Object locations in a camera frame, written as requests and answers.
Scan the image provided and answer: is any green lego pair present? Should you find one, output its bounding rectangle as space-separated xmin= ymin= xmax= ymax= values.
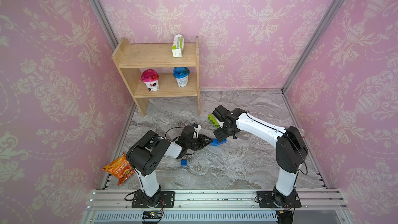
xmin=207 ymin=115 xmax=220 ymax=128

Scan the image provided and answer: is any blue lid yogurt cup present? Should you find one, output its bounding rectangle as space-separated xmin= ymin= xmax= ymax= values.
xmin=173 ymin=67 xmax=190 ymax=88

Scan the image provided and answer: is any pink lid yogurt cup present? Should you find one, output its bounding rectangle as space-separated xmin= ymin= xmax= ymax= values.
xmin=141 ymin=69 xmax=160 ymax=92

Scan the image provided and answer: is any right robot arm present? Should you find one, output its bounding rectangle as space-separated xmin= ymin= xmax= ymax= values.
xmin=212 ymin=105 xmax=308 ymax=208

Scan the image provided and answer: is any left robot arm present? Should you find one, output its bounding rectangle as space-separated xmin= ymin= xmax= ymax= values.
xmin=125 ymin=124 xmax=213 ymax=208

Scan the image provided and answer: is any green white carton box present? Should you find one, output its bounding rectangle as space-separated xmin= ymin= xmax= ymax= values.
xmin=172 ymin=34 xmax=184 ymax=58

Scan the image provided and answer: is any blue large lego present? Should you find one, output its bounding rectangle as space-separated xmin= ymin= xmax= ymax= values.
xmin=210 ymin=139 xmax=222 ymax=147

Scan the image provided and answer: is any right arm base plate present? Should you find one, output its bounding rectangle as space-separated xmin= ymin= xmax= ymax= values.
xmin=254 ymin=189 xmax=302 ymax=209

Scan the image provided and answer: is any wooden two-tier shelf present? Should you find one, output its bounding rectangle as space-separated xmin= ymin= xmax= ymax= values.
xmin=112 ymin=37 xmax=201 ymax=117

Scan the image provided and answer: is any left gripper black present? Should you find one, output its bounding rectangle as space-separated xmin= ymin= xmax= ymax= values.
xmin=186 ymin=134 xmax=214 ymax=151

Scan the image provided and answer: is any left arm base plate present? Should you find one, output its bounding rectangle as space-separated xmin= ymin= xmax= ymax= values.
xmin=131 ymin=190 xmax=175 ymax=208

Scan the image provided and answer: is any orange snack bag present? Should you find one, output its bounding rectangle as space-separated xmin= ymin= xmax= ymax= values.
xmin=102 ymin=152 xmax=135 ymax=186

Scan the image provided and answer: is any aluminium front rail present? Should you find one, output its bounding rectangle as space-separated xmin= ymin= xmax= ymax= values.
xmin=81 ymin=189 xmax=354 ymax=224

